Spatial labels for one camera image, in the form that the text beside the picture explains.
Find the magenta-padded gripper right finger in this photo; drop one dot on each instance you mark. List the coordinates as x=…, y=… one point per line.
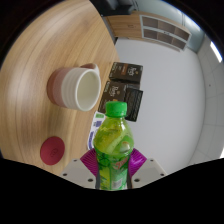
x=150, y=171

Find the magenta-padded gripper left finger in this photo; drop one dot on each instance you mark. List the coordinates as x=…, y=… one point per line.
x=76, y=173

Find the green drink bottle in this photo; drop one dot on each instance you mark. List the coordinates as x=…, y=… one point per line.
x=113, y=150

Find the flat round red coaster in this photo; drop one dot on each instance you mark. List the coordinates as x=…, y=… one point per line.
x=52, y=150

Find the black box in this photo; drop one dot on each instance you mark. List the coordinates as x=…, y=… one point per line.
x=134, y=105

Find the white and brown mug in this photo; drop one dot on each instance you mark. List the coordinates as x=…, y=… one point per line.
x=66, y=86

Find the long ceiling light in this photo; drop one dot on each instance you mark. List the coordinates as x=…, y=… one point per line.
x=216, y=51

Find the wooden cabinet with glass doors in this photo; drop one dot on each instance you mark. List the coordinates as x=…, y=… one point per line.
x=156, y=30

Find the black sofa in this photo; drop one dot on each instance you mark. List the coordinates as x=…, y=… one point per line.
x=115, y=8

